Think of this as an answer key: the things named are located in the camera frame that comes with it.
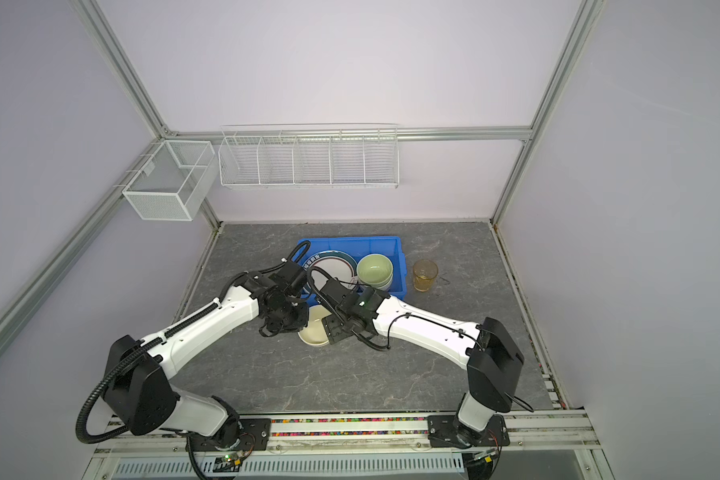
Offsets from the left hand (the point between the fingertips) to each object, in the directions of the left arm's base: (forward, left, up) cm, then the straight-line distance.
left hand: (302, 330), depth 80 cm
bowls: (+1, -3, -4) cm, 5 cm away
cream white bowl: (+14, -22, -3) cm, 27 cm away
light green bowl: (+20, -21, -3) cm, 30 cm away
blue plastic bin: (+35, -28, -9) cm, 46 cm away
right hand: (0, -10, +1) cm, 10 cm away
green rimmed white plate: (+27, -9, -7) cm, 30 cm away
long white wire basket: (+54, -1, +19) cm, 57 cm away
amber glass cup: (+24, -39, -11) cm, 47 cm away
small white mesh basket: (+49, +44, +14) cm, 68 cm away
